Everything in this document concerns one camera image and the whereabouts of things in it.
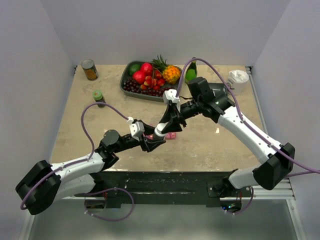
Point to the grey fruit tray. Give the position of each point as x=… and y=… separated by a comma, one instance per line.
x=125, y=75

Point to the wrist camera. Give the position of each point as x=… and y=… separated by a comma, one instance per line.
x=170, y=95
x=136, y=128

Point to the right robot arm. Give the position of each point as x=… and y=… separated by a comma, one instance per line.
x=273, y=167

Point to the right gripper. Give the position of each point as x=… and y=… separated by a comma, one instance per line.
x=174, y=117

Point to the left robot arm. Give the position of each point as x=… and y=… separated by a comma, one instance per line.
x=46, y=183

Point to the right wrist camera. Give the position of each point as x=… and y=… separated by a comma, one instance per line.
x=170, y=95

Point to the green lime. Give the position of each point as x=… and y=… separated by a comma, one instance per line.
x=133, y=68

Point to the black and green box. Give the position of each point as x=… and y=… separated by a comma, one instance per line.
x=218, y=89

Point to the red apple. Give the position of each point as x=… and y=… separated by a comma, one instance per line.
x=139, y=76

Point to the green-lidded spice jar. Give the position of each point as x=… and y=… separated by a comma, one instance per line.
x=99, y=98

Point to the red pomegranate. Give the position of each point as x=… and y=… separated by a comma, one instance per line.
x=147, y=68

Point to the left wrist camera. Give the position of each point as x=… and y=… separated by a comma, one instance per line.
x=136, y=128

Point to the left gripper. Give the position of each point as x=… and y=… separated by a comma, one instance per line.
x=148, y=144

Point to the white-capped pill bottle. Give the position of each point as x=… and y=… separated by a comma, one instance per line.
x=158, y=135

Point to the dark grapes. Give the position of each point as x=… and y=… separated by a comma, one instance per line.
x=130, y=86

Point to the pineapple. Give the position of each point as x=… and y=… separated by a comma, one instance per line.
x=170, y=73

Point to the tin can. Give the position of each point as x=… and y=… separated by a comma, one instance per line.
x=89, y=69

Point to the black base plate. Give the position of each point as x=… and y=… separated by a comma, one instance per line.
x=163, y=188

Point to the green glass bottle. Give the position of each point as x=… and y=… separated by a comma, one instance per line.
x=191, y=72

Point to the pink weekly pill organizer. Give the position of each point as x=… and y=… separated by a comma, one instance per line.
x=168, y=136

